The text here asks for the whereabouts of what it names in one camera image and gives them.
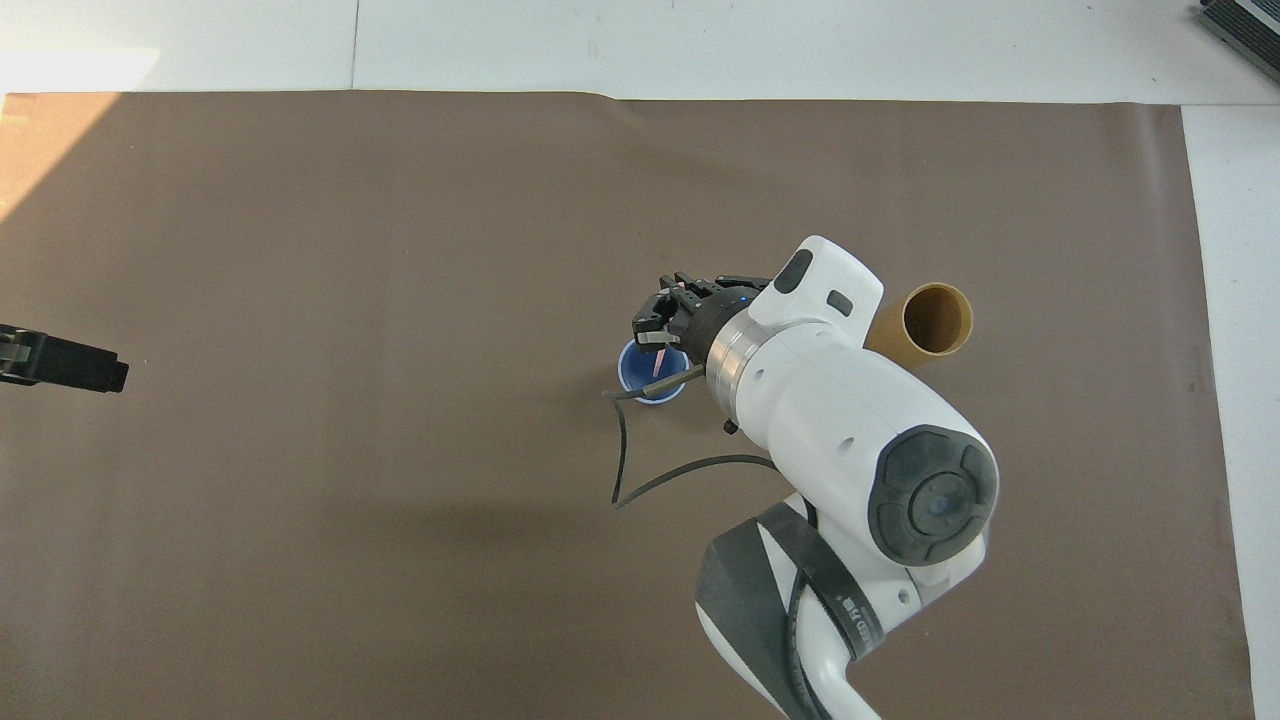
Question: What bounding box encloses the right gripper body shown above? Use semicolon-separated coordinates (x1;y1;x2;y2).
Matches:
680;276;772;365

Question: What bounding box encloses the blue cup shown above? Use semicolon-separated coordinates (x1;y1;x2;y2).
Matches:
616;338;692;406

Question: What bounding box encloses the brown cardboard tube cup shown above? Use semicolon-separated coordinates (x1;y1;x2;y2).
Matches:
864;283;975;359

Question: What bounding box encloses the black stand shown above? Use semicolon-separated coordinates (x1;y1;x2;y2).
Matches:
1195;0;1280;72

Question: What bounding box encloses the black cable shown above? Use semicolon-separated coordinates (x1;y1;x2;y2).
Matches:
602;363;784;511

